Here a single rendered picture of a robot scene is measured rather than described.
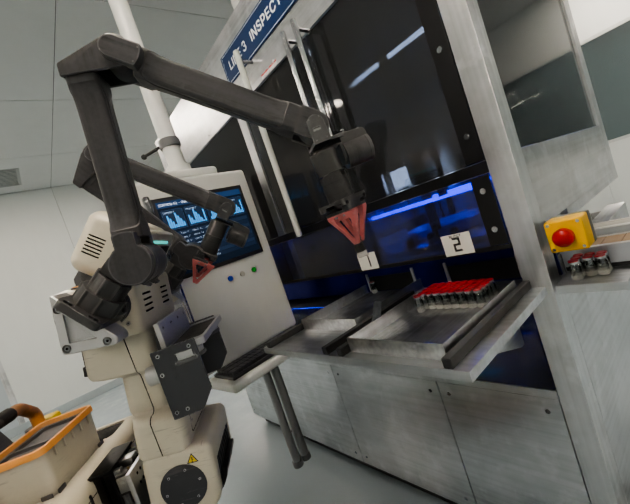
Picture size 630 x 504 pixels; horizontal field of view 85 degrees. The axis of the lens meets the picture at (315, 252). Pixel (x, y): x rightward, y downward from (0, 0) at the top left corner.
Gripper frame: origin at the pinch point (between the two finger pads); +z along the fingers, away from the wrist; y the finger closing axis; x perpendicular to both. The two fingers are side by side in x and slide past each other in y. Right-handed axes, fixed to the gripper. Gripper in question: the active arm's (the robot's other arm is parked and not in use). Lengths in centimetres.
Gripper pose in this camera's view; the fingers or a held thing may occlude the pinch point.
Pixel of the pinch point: (358, 238)
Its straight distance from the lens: 74.6
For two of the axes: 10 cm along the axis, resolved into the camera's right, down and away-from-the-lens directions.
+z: 3.9, 9.1, 1.1
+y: 5.3, -3.2, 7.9
